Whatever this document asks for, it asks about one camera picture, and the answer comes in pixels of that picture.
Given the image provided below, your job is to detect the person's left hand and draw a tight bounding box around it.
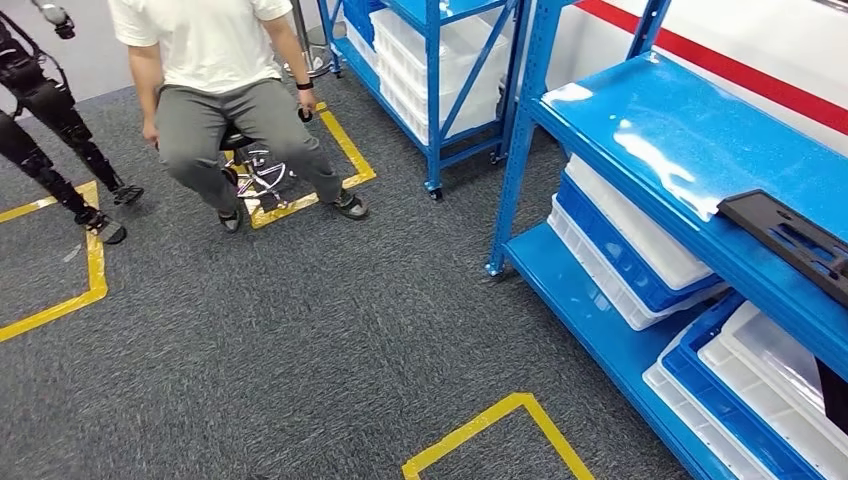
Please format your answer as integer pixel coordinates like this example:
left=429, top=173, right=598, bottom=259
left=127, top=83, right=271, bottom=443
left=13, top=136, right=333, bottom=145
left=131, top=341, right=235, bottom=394
left=295, top=88, right=319, bottom=125

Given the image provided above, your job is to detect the black plastic plate bracket part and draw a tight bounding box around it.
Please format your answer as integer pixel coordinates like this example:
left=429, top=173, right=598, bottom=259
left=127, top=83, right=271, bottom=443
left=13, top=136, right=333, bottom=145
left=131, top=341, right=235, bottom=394
left=717, top=190, right=848, bottom=309

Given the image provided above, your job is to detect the blue metal shelf rack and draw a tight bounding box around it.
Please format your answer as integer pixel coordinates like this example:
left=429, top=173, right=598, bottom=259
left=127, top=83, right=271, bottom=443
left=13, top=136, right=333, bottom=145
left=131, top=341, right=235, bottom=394
left=485, top=0, right=848, bottom=480
left=316, top=0, right=531, bottom=202

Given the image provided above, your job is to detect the yellow floor tape square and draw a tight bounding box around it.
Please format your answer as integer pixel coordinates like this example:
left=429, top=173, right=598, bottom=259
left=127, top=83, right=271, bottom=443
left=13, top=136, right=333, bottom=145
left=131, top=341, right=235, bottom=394
left=221, top=101, right=378, bottom=231
left=0, top=180, right=109, bottom=344

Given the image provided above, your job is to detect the black round stool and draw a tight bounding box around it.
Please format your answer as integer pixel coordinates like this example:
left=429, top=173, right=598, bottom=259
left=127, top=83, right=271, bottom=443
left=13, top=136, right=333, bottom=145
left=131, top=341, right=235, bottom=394
left=218, top=125, right=296, bottom=213

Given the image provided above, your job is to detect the blue plastic crate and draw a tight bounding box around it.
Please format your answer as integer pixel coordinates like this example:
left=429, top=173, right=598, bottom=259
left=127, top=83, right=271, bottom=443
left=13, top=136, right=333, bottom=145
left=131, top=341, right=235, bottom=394
left=341, top=0, right=387, bottom=49
left=661, top=291, right=829, bottom=480
left=555, top=173, right=725, bottom=314

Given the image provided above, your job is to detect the black humanoid robot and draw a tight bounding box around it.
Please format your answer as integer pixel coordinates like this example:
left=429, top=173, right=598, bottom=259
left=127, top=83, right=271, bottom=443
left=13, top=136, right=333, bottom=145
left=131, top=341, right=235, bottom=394
left=0, top=0, right=146, bottom=246

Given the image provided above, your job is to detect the person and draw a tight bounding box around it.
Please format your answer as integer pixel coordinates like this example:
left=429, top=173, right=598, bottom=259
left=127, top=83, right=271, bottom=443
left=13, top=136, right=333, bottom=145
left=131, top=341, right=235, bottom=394
left=107, top=0, right=369, bottom=234

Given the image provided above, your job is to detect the red barrier belt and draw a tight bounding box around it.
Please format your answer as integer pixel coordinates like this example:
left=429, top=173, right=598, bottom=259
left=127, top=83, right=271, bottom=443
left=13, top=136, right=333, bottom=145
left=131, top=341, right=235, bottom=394
left=576, top=0, right=848, bottom=137

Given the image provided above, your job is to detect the white car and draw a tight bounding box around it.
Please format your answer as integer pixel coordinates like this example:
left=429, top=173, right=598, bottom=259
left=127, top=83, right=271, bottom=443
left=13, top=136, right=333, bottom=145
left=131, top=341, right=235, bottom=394
left=549, top=0, right=848, bottom=157

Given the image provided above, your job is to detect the steel stanchion post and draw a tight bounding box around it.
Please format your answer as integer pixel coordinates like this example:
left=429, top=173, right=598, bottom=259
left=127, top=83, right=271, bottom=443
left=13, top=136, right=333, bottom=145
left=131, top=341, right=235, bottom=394
left=284, top=0, right=346, bottom=79

